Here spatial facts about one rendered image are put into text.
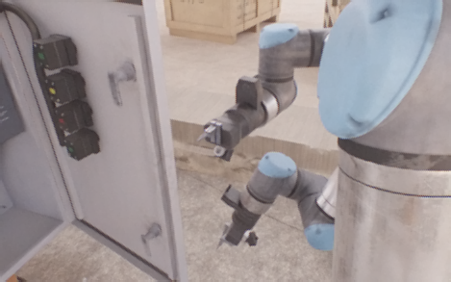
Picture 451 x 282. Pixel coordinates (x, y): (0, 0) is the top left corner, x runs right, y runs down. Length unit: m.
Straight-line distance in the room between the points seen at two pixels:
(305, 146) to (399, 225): 1.57
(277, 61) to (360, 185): 0.56
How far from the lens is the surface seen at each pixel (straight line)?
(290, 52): 0.84
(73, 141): 0.69
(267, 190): 0.93
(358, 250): 0.35
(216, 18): 3.54
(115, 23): 0.55
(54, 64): 0.64
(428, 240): 0.33
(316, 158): 1.90
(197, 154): 2.11
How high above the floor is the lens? 1.32
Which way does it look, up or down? 32 degrees down
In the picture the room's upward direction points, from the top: 1 degrees counter-clockwise
